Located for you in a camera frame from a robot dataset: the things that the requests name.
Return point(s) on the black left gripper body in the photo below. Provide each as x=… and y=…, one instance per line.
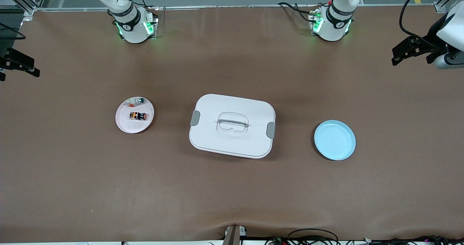
x=432, y=35

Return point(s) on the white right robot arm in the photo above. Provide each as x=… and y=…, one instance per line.
x=134, y=31

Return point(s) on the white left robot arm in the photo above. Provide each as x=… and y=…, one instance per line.
x=333, y=29

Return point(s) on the blue round plate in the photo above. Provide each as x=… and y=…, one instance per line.
x=335, y=141

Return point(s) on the pink round plate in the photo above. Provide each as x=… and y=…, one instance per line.
x=132, y=128

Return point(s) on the grey box latch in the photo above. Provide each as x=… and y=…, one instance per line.
x=270, y=130
x=195, y=118

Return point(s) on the white plastic storage box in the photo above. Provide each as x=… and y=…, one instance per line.
x=250, y=143

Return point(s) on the brown table mat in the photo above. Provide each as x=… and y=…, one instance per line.
x=232, y=194

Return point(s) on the green push button switch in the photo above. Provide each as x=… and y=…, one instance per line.
x=139, y=100

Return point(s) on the silver table edge rail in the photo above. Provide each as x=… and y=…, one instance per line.
x=217, y=7

